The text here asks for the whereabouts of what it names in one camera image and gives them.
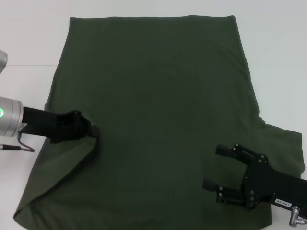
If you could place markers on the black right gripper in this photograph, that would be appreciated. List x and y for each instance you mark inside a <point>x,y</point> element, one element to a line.
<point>266,182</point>

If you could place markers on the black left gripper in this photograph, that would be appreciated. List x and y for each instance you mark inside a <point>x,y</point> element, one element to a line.
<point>55,125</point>

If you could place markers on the dark green t-shirt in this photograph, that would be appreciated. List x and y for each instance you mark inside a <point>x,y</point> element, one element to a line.
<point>168,95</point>

